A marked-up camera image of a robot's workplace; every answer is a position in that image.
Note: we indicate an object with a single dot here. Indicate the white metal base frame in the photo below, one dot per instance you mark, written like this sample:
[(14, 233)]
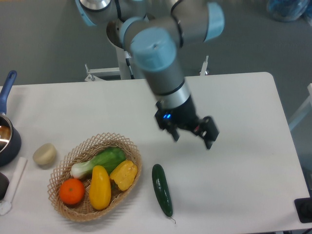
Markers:
[(109, 73)]

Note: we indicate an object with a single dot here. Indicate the blue plastic bag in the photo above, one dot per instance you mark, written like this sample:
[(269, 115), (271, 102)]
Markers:
[(287, 10)]

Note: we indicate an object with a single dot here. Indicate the black device at edge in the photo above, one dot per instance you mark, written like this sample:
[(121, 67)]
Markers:
[(304, 209)]

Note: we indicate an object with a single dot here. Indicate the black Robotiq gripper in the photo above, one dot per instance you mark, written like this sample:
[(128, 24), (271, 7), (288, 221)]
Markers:
[(185, 117)]

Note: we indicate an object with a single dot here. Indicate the dark green cucumber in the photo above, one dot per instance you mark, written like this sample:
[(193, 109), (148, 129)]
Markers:
[(161, 190)]

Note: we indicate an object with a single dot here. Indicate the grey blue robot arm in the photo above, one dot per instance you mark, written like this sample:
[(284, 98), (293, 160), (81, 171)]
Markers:
[(152, 46)]

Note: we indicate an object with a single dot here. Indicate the blue handled saucepan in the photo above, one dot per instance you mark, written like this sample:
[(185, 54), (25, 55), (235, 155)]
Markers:
[(10, 140)]

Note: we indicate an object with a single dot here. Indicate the white rolled cloth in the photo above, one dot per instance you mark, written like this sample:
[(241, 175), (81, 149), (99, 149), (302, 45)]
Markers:
[(6, 204)]

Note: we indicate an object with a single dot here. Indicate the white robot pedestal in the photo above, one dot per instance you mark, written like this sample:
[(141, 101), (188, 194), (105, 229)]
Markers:
[(126, 64)]

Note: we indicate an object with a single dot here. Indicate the yellow bell pepper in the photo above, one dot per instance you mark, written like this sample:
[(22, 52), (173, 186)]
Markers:
[(124, 174)]

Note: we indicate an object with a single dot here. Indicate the white frame at right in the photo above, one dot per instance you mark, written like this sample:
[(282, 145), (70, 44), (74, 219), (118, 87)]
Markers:
[(302, 110)]

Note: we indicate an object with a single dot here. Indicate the green bok choy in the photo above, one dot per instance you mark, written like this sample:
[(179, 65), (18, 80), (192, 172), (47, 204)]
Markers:
[(110, 158)]

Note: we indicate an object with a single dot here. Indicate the dark round object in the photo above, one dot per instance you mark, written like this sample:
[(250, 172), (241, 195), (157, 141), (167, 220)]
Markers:
[(4, 183)]

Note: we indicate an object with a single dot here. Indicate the orange fruit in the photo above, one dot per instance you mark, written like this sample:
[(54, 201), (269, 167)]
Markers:
[(71, 191)]

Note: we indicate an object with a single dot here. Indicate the beige potato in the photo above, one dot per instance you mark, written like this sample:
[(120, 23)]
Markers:
[(45, 154)]

